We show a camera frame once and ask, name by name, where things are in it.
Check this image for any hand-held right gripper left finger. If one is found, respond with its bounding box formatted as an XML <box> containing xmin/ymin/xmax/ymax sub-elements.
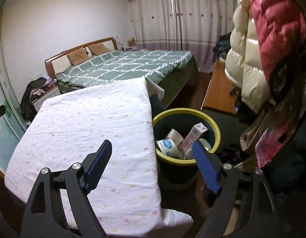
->
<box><xmin>20</xmin><ymin>139</ymin><xmax>113</xmax><ymax>238</ymax></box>

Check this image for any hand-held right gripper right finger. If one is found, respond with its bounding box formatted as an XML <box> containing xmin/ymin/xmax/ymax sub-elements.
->
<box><xmin>192</xmin><ymin>139</ymin><xmax>283</xmax><ymax>238</ymax></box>

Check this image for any pink milk carton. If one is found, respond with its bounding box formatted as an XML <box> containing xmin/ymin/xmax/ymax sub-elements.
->
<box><xmin>180</xmin><ymin>122</ymin><xmax>208</xmax><ymax>152</ymax></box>

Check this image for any yellow rimmed trash bin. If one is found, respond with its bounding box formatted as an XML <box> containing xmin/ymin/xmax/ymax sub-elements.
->
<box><xmin>152</xmin><ymin>108</ymin><xmax>221</xmax><ymax>186</ymax></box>

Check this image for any white tub blue label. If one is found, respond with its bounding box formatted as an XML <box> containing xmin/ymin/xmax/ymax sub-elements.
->
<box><xmin>155</xmin><ymin>139</ymin><xmax>178</xmax><ymax>158</ymax></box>

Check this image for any white paper cup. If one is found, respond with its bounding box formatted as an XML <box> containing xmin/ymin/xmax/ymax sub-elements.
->
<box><xmin>164</xmin><ymin>128</ymin><xmax>183</xmax><ymax>145</ymax></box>

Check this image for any frosted glass sliding door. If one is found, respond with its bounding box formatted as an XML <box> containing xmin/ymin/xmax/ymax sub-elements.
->
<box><xmin>0</xmin><ymin>27</ymin><xmax>29</xmax><ymax>154</ymax></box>

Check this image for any dark clothes pile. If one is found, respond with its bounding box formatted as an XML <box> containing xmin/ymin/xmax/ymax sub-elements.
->
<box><xmin>20</xmin><ymin>77</ymin><xmax>57</xmax><ymax>122</ymax></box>

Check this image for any white dotted tablecloth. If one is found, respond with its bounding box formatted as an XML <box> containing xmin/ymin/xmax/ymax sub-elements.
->
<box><xmin>4</xmin><ymin>78</ymin><xmax>194</xmax><ymax>236</ymax></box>

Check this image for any white nightstand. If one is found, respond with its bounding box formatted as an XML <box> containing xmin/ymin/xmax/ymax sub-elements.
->
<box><xmin>31</xmin><ymin>84</ymin><xmax>60</xmax><ymax>112</ymax></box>

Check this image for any pink floral cloth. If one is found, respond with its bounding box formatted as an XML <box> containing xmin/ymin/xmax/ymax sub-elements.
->
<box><xmin>256</xmin><ymin>121</ymin><xmax>294</xmax><ymax>169</ymax></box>

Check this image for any wooden bed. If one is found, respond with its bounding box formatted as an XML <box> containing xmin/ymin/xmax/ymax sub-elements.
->
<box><xmin>44</xmin><ymin>37</ymin><xmax>198</xmax><ymax>107</ymax></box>

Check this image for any wooden dresser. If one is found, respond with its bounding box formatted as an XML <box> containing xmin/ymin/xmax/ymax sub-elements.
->
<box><xmin>203</xmin><ymin>59</ymin><xmax>239</xmax><ymax>114</ymax></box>

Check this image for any brown pillow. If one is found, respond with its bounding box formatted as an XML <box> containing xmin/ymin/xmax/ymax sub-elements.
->
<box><xmin>88</xmin><ymin>43</ymin><xmax>111</xmax><ymax>56</ymax></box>
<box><xmin>67</xmin><ymin>49</ymin><xmax>91</xmax><ymax>63</ymax></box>

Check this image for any green checked duvet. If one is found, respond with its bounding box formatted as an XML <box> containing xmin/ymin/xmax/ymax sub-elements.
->
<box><xmin>55</xmin><ymin>49</ymin><xmax>196</xmax><ymax>90</ymax></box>

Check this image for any cream puffer jacket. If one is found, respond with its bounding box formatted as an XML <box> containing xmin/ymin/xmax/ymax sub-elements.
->
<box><xmin>224</xmin><ymin>0</ymin><xmax>277</xmax><ymax>113</ymax></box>

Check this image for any dark patterned garment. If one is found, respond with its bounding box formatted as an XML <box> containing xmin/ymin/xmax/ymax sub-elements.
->
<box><xmin>266</xmin><ymin>55</ymin><xmax>306</xmax><ymax>129</ymax></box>

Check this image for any mixed clothes pile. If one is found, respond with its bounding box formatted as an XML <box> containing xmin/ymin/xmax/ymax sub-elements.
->
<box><xmin>212</xmin><ymin>32</ymin><xmax>233</xmax><ymax>62</ymax></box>

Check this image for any pink white curtain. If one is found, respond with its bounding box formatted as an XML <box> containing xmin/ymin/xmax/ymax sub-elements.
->
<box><xmin>124</xmin><ymin>0</ymin><xmax>239</xmax><ymax>73</ymax></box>

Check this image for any pink puffer jacket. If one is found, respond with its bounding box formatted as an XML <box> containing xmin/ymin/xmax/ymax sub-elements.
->
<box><xmin>247</xmin><ymin>0</ymin><xmax>306</xmax><ymax>85</ymax></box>

